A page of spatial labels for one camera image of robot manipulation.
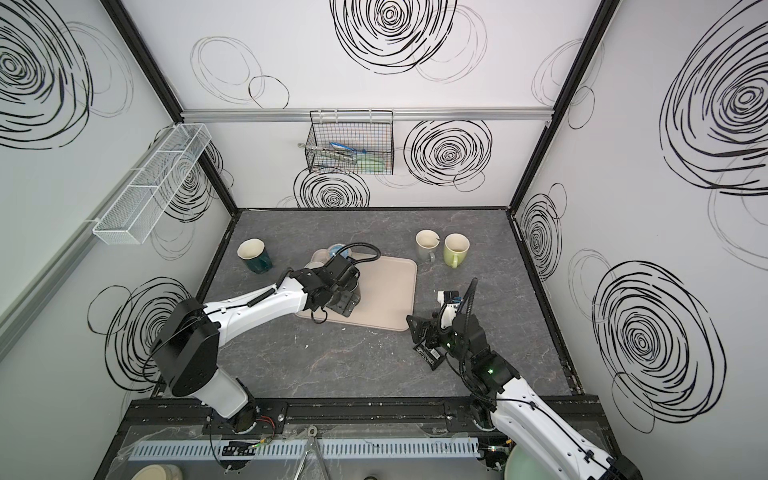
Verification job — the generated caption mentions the black wire basket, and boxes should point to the black wire basket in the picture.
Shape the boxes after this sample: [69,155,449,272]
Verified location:
[303,109,395,175]

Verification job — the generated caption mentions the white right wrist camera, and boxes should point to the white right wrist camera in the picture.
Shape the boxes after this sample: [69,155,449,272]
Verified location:
[436,290,462,329]

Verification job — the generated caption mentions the black snack packet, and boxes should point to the black snack packet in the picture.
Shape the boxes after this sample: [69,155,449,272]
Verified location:
[413,344,445,371]

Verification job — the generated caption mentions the utensils in wire basket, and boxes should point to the utensils in wire basket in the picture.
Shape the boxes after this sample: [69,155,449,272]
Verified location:
[297,142,386,171]

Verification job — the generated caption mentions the blue butterfly mug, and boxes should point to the blue butterfly mug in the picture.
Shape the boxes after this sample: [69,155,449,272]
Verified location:
[328,243,349,258]

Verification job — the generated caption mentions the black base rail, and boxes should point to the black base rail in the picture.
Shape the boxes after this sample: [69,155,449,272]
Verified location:
[119,393,607,436]

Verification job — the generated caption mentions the white wire shelf basket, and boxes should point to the white wire shelf basket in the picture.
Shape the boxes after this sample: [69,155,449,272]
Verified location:
[92,123,212,245]

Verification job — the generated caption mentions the light green mug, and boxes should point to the light green mug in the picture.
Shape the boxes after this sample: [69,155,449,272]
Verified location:
[443,233,471,269]

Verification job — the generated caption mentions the beige round object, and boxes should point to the beige round object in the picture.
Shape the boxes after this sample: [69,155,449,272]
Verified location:
[132,464,183,480]

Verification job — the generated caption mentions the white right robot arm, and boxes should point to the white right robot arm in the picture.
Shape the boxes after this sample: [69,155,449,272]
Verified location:
[406,278,642,479]

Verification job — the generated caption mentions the beige plastic tray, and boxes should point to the beige plastic tray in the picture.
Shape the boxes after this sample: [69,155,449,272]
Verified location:
[327,256,417,332]

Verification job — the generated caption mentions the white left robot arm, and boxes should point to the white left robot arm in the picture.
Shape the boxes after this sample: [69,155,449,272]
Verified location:
[149,242,381,434]

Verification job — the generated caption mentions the grey mug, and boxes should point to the grey mug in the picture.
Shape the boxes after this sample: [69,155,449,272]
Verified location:
[415,229,441,263]

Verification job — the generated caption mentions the light green plate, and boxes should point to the light green plate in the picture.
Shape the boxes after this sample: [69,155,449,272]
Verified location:
[504,446,552,480]

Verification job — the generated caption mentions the cream white mug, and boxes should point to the cream white mug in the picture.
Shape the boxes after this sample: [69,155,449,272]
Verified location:
[305,249,331,269]

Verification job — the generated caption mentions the white slotted cable duct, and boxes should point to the white slotted cable duct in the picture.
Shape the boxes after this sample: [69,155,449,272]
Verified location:
[127,437,481,462]

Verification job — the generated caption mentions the dark green mug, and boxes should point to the dark green mug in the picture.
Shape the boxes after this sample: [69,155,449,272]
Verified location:
[237,238,273,274]

